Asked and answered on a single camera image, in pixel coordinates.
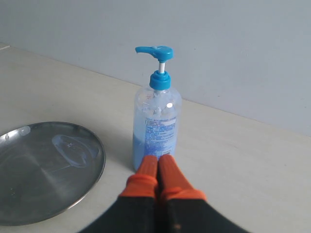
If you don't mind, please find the blue pump soap bottle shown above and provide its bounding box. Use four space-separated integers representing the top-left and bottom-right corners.
133 46 182 169

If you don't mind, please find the round steel plate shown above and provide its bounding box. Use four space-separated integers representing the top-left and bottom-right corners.
0 121 106 226

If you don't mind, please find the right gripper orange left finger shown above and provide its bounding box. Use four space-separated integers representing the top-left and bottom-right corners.
81 155 158 233

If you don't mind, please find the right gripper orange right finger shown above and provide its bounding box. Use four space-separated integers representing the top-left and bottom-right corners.
158 154 247 233

